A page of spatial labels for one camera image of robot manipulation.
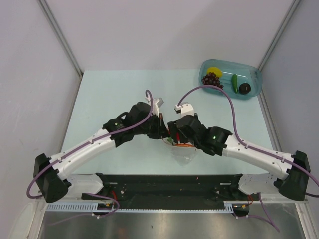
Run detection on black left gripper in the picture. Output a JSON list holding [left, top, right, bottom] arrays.
[[134, 113, 170, 139]]

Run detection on cherry tomato sprig with leaves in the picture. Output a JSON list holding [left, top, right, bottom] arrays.
[[167, 137, 174, 145]]

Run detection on clear zip top bag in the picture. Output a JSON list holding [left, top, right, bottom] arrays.
[[162, 138, 198, 166]]

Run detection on dark fake grapes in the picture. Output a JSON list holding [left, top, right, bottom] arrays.
[[201, 72, 224, 89]]

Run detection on yellow fake lemon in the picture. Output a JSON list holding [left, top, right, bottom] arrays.
[[207, 67, 223, 77]]

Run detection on green fake vegetable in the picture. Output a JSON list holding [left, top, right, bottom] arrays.
[[231, 74, 239, 94]]

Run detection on dark brown fake fruit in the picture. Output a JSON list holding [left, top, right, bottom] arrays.
[[238, 83, 251, 95]]

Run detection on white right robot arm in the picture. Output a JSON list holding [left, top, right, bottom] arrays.
[[168, 115, 310, 201]]

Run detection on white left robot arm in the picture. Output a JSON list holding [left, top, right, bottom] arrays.
[[33, 98, 169, 203]]

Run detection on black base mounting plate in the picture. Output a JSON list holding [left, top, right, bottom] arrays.
[[96, 173, 257, 210]]

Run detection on teal plastic tub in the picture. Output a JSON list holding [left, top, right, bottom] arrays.
[[199, 59, 262, 100]]

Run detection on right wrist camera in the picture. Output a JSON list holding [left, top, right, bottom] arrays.
[[174, 102, 194, 118]]

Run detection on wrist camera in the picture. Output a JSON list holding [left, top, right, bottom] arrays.
[[174, 102, 194, 118], [146, 97, 164, 117]]

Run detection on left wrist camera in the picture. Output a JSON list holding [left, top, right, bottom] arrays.
[[146, 97, 164, 117]]

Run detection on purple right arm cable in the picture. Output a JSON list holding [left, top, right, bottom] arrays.
[[177, 84, 319, 232]]

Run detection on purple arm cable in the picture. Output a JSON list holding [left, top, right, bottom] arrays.
[[177, 84, 319, 232], [26, 89, 153, 226]]

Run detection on white slotted cable duct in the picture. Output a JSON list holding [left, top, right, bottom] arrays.
[[46, 202, 249, 214]]

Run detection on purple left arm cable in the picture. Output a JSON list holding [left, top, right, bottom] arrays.
[[26, 89, 153, 226]]

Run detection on aluminium frame post right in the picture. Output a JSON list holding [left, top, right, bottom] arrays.
[[258, 0, 302, 71]]

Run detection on aluminium frame post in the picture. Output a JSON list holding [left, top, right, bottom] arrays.
[[258, 0, 302, 71], [36, 0, 84, 79]]

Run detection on aluminium frame post left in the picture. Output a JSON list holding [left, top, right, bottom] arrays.
[[36, 0, 84, 79]]

